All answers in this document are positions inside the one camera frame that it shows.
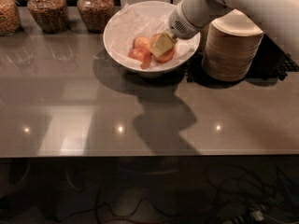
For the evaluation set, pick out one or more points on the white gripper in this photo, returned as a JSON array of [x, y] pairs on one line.
[[179, 24]]

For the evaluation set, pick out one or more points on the red apple with sticker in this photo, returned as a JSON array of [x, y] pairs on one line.
[[166, 56]]

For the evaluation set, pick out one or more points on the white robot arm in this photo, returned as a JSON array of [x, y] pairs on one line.
[[279, 20]]

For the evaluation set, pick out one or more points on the red apple back left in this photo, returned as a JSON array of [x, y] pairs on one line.
[[141, 42]]

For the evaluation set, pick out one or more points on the red apple front left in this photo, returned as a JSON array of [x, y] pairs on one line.
[[142, 55]]

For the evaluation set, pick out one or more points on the white ceramic bowl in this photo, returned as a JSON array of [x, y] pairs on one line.
[[149, 72]]

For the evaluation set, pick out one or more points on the front stack of paper bowls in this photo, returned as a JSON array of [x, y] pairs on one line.
[[231, 45]]

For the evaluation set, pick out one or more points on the right glass jar of cereal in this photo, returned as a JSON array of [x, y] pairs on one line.
[[96, 13]]

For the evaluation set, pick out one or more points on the glass jar of cereal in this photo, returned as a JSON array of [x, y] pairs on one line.
[[10, 20], [96, 13], [50, 15]]

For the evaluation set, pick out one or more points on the black rubber mat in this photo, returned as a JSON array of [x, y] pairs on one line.
[[270, 63]]

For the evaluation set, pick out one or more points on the middle glass jar of cereal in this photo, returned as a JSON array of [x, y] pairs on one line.
[[50, 15]]

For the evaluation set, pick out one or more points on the left glass jar of cereal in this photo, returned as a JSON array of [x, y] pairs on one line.
[[10, 20]]

